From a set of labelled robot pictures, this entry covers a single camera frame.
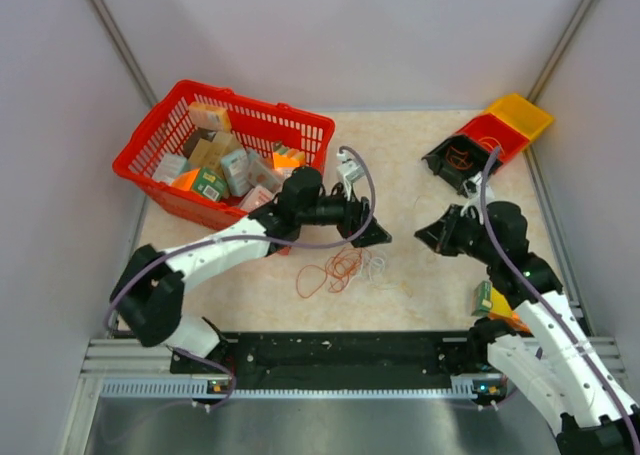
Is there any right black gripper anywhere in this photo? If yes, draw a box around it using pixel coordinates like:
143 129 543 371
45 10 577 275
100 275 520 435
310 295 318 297
415 203 499 265

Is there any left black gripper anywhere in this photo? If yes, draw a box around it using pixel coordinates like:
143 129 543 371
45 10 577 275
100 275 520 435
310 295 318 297
298 179 391 249

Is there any white wire tangle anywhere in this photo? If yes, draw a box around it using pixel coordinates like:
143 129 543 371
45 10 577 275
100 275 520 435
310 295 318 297
357 249 401 291

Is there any orange wire tangle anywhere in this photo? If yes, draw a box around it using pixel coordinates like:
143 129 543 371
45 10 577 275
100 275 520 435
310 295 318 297
295 247 374 300

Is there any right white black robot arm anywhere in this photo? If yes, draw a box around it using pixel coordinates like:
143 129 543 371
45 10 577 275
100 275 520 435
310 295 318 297
414 201 639 454

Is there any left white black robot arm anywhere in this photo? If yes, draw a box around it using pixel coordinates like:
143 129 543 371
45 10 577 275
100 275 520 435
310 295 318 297
110 167 392 372

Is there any black plastic bin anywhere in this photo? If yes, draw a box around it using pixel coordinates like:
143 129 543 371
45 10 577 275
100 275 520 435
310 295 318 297
421 134 490 197

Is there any green orange sponge pack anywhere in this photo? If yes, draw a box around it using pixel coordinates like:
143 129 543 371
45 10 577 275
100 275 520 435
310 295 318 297
471 280 529 333

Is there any bright orange pack in basket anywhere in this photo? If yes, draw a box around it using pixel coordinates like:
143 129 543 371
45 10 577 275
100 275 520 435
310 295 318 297
272 145 306 175

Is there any red plastic bin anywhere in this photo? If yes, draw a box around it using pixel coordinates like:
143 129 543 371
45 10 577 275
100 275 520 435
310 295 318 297
457 114 528 173

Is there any pink white box in basket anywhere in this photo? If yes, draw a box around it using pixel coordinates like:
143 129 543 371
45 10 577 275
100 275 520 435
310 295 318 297
238 185 275 213

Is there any yellow plastic bin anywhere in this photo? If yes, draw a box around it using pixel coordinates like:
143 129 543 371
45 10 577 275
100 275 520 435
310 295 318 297
483 93 554 142

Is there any pale blue box in basket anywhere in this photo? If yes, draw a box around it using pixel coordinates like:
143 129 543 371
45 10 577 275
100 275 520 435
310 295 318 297
221 148 251 197

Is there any green orange box in basket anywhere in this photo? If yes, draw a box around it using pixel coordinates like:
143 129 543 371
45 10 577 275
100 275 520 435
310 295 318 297
171 167 230 202

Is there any tan box in basket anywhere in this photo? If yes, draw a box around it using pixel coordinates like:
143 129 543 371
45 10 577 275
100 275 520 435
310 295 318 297
188 132 243 175

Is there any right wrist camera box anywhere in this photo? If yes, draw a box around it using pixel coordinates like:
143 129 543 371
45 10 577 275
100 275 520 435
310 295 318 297
461 172 495 215

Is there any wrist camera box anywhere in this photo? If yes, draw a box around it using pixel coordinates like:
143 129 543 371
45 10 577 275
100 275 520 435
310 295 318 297
461 172 495 215
336 150 365 200

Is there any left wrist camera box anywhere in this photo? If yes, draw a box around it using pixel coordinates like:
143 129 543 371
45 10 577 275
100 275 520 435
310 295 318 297
336 150 365 200

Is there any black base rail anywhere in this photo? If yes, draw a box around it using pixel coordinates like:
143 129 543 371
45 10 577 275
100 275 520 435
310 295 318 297
82 329 626 401

